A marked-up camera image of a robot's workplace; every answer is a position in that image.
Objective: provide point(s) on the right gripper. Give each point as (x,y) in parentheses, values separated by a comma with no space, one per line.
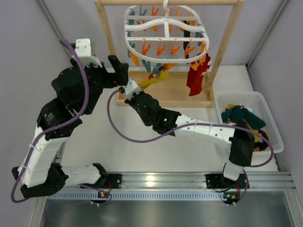
(132,99)

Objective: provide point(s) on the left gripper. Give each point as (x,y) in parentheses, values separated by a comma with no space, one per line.
(113,74)

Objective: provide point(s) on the yellow sock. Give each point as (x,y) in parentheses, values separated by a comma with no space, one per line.
(256,136)
(154,78)

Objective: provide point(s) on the red sock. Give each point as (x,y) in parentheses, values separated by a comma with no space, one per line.
(196,73)

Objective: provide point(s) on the white oval clip hanger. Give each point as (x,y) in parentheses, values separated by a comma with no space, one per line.
(157,37)

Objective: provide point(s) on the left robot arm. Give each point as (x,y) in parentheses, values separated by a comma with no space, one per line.
(39,175)

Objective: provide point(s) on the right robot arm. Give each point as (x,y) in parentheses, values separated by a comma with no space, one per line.
(238,139)

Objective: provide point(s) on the wooden hanger stand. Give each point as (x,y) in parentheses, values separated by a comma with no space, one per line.
(172,91)

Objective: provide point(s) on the black sock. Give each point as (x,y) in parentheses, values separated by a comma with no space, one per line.
(187,44)

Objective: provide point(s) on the teal sock in basket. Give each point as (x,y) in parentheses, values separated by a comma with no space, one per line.
(236,113)

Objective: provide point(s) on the white plastic basket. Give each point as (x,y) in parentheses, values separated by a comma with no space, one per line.
(254,102)

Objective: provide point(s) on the yellow sock in basket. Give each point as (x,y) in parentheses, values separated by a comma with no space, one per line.
(256,136)

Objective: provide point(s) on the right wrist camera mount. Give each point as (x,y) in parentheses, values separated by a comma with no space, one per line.
(130,89)

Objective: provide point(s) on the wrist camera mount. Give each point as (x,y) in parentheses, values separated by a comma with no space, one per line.
(84,51)
(130,89)

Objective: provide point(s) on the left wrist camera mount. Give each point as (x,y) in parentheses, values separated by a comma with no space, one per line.
(84,51)

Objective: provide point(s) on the aluminium rail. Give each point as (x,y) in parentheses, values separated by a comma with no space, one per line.
(262,181)

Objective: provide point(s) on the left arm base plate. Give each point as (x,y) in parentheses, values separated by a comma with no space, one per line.
(109,181)

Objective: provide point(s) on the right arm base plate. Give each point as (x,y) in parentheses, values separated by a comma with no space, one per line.
(217,181)

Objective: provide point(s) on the grey slotted cable duct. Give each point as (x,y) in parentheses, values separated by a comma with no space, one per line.
(142,196)

